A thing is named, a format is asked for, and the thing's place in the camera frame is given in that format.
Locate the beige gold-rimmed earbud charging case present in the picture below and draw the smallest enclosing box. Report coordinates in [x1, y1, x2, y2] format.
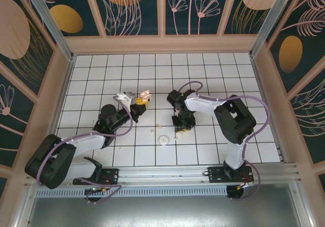
[139, 89, 153, 100]

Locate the grey metal sheet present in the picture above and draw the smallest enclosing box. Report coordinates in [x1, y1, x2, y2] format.
[24, 196, 309, 227]

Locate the pink disc gold fern panel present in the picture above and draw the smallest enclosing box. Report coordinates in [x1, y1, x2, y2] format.
[0, 0, 56, 99]
[222, 0, 278, 36]

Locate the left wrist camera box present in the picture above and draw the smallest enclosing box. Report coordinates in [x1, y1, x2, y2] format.
[116, 91, 138, 106]

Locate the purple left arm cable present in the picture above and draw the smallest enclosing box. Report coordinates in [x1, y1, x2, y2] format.
[36, 94, 134, 205]

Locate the aluminium mounting rail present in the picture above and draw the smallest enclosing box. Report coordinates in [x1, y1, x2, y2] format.
[25, 163, 300, 187]

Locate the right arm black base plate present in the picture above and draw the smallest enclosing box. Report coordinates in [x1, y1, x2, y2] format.
[207, 166, 254, 185]

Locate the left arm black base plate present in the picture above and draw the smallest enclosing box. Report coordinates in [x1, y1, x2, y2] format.
[101, 168, 120, 186]

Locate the slotted grey cable duct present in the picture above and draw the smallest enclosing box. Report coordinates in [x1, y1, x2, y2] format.
[35, 186, 229, 198]

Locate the fern leaf wall panel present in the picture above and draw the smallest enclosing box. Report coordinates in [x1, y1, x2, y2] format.
[90, 0, 164, 37]

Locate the pink flower wall panel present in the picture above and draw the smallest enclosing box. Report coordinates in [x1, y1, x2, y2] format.
[164, 0, 224, 37]

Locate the flower and stem wall panel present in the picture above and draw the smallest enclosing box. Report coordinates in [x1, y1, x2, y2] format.
[0, 67, 37, 168]

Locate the aluminium corner post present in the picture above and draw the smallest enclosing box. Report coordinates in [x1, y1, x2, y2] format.
[21, 0, 76, 60]
[249, 0, 303, 58]

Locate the pink leaf outline wall panel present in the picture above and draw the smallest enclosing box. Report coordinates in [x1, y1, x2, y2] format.
[289, 78, 325, 165]

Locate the gold oval feather wall panel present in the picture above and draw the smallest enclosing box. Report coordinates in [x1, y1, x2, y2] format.
[266, 0, 325, 94]

